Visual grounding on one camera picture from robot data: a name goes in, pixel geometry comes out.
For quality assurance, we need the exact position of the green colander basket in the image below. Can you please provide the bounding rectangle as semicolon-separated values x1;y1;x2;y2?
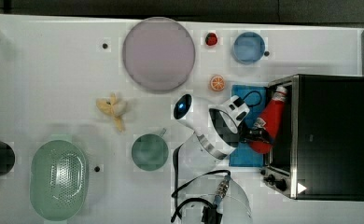
29;138;89;224

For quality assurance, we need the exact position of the grey round plate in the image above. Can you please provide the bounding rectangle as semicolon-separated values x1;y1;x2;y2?
122;17;195;91

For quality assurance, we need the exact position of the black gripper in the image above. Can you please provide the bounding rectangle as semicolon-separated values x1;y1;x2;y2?
238;123;265;143

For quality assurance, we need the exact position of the orange slice toy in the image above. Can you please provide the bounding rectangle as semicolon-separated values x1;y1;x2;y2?
209;75;226;91

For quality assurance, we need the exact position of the black toaster oven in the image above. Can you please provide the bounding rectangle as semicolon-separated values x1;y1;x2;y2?
261;74;364;202

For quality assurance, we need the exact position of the green mug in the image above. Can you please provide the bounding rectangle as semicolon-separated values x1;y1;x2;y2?
132;128;169;172

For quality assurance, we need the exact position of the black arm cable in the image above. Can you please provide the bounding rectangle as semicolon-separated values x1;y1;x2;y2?
170;141;232;224

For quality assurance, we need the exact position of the peeled banana toy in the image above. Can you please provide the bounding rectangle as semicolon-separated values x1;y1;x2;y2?
96;93;127;132

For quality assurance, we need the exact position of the blue round bowl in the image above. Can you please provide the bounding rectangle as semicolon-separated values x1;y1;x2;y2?
232;32;266;64

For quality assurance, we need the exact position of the red felt ketchup bottle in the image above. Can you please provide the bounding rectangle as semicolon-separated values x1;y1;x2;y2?
249;86;287;154

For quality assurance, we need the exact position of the red strawberry toy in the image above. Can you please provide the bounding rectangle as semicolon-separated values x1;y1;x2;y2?
205;33;217;47

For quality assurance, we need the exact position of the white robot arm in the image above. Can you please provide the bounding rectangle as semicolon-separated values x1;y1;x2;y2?
171;94;263;224

